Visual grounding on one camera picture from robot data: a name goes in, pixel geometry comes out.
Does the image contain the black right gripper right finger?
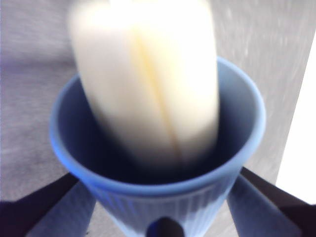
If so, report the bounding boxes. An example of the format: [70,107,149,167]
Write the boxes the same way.
[227,166,316,237]

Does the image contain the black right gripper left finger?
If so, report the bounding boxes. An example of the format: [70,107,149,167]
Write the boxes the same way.
[0,174,97,237]

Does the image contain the blue ribbed plastic cup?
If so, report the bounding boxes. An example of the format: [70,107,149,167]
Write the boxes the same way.
[48,56,267,237]

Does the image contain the grey-handled sponge cup brush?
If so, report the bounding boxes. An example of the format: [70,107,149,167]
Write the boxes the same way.
[69,0,220,171]

